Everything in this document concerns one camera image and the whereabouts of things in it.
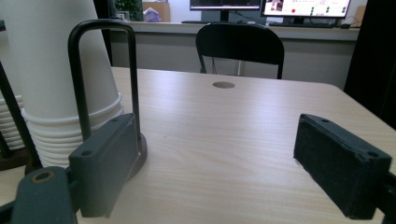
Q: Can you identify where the black folding chair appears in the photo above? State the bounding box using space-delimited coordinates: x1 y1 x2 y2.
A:
195 21 286 80

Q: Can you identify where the long grey office desk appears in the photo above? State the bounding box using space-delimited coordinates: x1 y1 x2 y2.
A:
128 21 361 42

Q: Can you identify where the round table cable hole cover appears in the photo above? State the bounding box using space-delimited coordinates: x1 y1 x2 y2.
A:
212 81 236 90

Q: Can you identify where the black wire double cup holder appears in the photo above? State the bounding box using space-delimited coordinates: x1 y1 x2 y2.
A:
0 19 149 182

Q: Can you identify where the green potted plant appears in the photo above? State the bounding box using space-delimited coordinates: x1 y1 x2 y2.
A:
114 0 143 21

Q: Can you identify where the brown cardboard box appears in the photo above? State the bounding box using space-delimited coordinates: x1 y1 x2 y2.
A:
142 1 172 23

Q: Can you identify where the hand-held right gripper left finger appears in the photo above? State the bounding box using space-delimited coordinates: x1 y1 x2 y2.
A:
68 112 140 218

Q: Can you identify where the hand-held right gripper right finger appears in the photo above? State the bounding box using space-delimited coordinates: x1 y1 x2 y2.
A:
292 113 393 220

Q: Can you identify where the purple bag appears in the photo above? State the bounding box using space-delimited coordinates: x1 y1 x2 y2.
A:
143 7 163 23

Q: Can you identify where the computer monitor with bright screen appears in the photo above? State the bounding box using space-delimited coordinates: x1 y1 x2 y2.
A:
262 0 352 25

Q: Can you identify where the black keyboard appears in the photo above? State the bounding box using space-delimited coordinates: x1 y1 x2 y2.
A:
180 20 219 25
268 21 336 29

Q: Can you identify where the stack of white paper cups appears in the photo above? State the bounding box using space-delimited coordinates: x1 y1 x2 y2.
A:
0 0 125 170
0 94 26 151

